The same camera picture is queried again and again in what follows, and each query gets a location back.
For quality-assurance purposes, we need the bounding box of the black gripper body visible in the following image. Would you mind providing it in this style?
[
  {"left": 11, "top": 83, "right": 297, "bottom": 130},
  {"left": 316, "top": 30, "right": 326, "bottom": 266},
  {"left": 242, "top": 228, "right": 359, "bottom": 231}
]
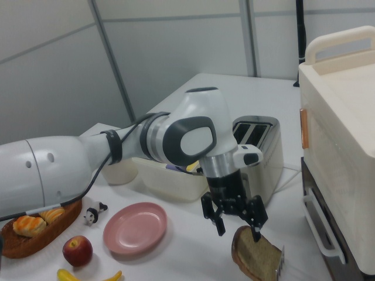
[{"left": 206, "top": 170, "right": 250, "bottom": 217}]

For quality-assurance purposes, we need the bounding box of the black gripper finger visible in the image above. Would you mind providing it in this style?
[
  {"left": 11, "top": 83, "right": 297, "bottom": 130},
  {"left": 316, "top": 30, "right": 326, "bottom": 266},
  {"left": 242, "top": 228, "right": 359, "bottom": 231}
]
[
  {"left": 238, "top": 194, "right": 269, "bottom": 243},
  {"left": 200, "top": 193, "right": 227, "bottom": 237}
]

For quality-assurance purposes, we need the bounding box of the brown bread slice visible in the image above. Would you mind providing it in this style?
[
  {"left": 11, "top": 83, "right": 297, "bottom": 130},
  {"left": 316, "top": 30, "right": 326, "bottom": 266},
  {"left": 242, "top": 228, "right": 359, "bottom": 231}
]
[{"left": 231, "top": 225, "right": 284, "bottom": 281}]

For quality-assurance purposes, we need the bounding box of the chrome two-slot toaster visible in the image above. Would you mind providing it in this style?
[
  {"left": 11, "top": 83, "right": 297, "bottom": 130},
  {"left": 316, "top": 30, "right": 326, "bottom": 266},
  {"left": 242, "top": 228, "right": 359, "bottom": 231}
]
[{"left": 232, "top": 115, "right": 285, "bottom": 198}]

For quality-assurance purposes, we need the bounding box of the long striped bread roll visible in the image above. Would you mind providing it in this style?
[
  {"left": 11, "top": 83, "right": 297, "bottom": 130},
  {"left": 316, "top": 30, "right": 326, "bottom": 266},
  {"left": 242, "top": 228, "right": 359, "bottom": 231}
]
[{"left": 39, "top": 207, "right": 66, "bottom": 224}]

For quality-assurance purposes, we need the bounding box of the purple cube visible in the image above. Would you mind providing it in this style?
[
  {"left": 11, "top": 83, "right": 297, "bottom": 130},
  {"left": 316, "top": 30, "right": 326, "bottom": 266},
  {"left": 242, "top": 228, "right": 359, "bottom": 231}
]
[{"left": 165, "top": 164, "right": 188, "bottom": 174}]

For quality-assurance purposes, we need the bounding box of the white plastic bin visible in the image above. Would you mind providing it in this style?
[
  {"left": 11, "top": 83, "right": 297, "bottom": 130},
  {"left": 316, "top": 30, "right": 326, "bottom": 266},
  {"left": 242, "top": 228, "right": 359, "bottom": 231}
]
[{"left": 131, "top": 156, "right": 210, "bottom": 203}]

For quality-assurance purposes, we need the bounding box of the pink plate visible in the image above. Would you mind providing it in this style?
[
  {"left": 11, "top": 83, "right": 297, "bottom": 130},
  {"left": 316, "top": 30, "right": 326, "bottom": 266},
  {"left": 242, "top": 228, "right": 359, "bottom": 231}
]
[{"left": 103, "top": 201, "right": 168, "bottom": 255}]

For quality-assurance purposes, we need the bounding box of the cream plastic box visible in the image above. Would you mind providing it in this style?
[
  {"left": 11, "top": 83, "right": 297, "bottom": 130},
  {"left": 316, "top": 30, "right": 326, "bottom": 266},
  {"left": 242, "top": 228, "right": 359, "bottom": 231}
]
[{"left": 298, "top": 25, "right": 375, "bottom": 276}]

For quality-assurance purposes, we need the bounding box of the white lidded canister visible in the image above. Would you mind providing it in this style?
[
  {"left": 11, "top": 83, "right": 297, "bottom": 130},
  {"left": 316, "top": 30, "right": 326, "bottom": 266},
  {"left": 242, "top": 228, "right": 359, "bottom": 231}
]
[{"left": 101, "top": 159, "right": 139, "bottom": 186}]

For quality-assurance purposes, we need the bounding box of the panda figurine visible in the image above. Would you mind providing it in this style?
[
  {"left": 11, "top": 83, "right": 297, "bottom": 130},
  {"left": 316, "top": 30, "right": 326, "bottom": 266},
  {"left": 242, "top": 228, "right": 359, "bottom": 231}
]
[{"left": 83, "top": 201, "right": 109, "bottom": 227}]

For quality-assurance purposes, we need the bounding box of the red apple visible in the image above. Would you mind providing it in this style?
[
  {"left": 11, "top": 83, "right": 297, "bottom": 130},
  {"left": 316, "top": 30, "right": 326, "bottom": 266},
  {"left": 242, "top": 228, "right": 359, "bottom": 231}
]
[{"left": 62, "top": 235, "right": 94, "bottom": 268}]

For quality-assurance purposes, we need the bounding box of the yellow banana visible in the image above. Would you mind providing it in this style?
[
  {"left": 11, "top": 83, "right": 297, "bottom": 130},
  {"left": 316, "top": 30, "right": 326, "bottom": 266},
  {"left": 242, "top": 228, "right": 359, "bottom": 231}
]
[{"left": 56, "top": 268, "right": 123, "bottom": 281}]

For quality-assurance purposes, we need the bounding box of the brown wicker basket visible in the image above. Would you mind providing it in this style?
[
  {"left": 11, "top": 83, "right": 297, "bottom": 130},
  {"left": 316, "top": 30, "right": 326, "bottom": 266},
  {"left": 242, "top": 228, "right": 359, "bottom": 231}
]
[{"left": 0, "top": 200, "right": 83, "bottom": 259}]

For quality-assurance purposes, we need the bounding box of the orange glazed pastry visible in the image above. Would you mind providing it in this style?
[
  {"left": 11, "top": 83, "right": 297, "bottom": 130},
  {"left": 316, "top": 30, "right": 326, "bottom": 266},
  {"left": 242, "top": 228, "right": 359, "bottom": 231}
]
[{"left": 12, "top": 215, "right": 48, "bottom": 238}]

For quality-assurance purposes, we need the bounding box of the white toaster cord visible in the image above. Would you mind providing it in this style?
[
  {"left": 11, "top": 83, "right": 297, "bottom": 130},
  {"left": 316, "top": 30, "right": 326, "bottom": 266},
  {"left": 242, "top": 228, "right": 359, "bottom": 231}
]
[{"left": 274, "top": 165, "right": 302, "bottom": 193}]

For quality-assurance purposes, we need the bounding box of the white bar handle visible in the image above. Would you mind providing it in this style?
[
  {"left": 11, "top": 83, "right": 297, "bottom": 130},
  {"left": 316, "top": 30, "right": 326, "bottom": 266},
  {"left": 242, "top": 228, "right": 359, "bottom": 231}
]
[{"left": 302, "top": 187, "right": 347, "bottom": 265}]

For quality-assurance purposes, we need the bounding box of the orange box handle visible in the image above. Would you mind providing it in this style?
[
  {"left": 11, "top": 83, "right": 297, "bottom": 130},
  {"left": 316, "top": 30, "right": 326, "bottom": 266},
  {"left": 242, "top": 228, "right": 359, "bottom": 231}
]
[{"left": 299, "top": 108, "right": 309, "bottom": 149}]

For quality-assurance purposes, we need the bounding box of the black cable strap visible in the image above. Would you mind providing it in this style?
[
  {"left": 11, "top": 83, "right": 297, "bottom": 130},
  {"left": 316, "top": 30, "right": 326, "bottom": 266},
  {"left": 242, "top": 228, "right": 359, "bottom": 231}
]
[{"left": 100, "top": 128, "right": 123, "bottom": 166}]

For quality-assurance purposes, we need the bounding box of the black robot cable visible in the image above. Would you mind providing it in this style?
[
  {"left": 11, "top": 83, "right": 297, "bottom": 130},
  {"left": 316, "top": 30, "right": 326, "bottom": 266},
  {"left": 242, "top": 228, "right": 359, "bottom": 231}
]
[{"left": 0, "top": 112, "right": 206, "bottom": 222}]

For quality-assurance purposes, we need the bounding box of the black camera stand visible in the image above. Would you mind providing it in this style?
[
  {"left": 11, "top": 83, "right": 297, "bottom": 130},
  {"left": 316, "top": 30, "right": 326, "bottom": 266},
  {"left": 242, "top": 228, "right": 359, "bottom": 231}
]
[{"left": 293, "top": 0, "right": 308, "bottom": 88}]

